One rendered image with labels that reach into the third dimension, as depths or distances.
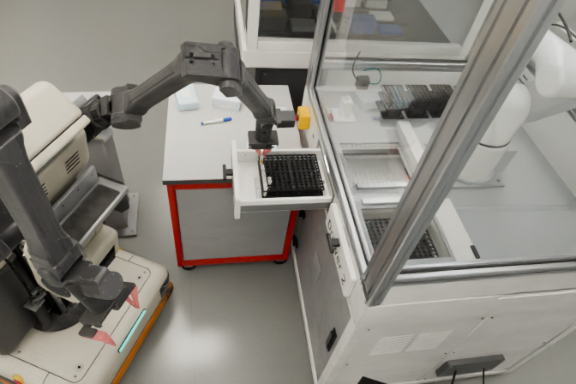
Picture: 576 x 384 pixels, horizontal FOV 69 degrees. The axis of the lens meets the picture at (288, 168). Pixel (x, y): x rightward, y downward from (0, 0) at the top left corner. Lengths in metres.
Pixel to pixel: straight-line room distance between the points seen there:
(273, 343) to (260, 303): 0.21
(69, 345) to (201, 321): 0.59
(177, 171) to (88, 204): 0.51
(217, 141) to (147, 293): 0.72
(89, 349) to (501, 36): 1.73
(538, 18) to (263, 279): 1.90
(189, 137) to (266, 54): 0.60
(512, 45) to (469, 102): 0.12
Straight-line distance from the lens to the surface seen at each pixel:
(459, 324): 1.61
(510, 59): 0.69
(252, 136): 1.46
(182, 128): 1.90
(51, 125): 1.10
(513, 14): 0.69
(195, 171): 1.71
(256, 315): 2.22
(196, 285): 2.29
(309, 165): 1.58
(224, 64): 0.95
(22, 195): 0.80
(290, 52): 2.18
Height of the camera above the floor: 2.02
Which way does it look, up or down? 46 degrees down
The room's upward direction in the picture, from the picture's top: 10 degrees clockwise
